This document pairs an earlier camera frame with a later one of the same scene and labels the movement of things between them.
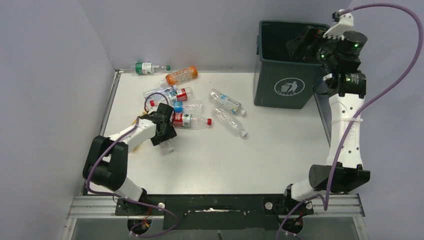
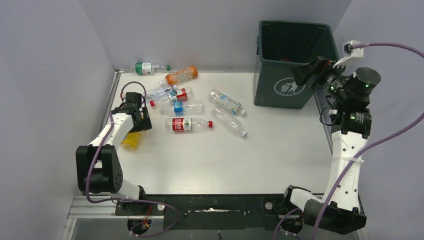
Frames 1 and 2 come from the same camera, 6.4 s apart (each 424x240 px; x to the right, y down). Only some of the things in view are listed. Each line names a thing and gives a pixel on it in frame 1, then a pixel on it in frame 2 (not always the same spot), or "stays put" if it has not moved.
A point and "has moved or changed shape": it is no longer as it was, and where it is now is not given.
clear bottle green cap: (147, 68) stays put
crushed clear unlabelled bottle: (229, 121) stays put
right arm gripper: (311, 37) → (315, 68)
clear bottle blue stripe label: (226, 101) stays put
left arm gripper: (170, 134) → (144, 124)
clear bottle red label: (190, 121) has moved or changed shape
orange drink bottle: (175, 77) stays put
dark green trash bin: (282, 81) stays put
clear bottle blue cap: (159, 93) stays put
